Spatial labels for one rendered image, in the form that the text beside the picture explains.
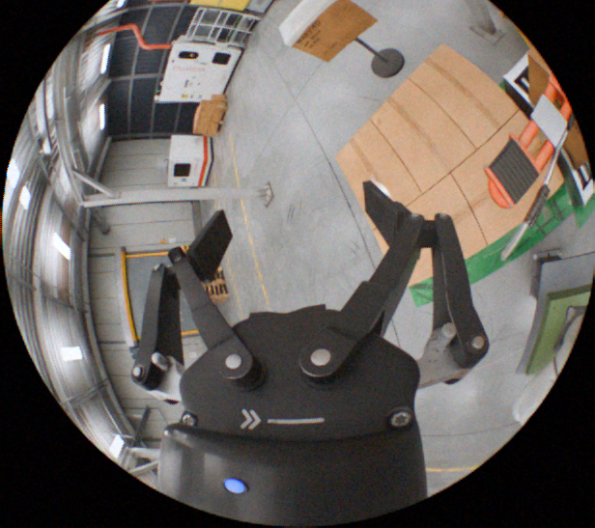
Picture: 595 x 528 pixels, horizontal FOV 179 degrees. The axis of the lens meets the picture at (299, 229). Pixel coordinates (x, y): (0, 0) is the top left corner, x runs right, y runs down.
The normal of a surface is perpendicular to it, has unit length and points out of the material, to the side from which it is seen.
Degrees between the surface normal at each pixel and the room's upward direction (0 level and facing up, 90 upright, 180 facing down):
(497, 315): 0
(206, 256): 139
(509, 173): 0
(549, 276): 0
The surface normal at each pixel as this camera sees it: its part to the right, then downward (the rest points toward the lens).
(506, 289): -0.81, 0.06
